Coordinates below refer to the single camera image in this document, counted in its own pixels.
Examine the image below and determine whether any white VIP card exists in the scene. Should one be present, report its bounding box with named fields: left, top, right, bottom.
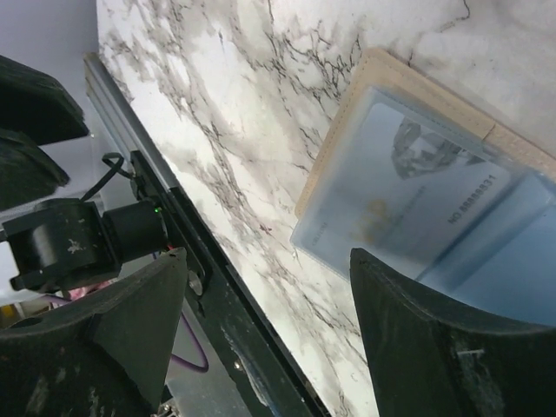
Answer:
left=292, top=101, right=514, bottom=278

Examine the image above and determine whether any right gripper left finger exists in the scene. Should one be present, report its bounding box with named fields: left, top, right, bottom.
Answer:
left=1, top=248, right=188, bottom=416

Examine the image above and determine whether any aluminium frame rail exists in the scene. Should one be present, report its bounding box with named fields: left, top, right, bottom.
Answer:
left=83, top=53, right=179, bottom=190

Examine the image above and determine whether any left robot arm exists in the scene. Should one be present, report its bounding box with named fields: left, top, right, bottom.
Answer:
left=1, top=57, right=167, bottom=304

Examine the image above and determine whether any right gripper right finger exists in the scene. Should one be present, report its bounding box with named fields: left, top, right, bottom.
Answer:
left=349, top=248, right=555, bottom=416

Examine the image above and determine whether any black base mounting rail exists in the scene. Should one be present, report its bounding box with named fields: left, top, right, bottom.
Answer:
left=130, top=151, right=328, bottom=416

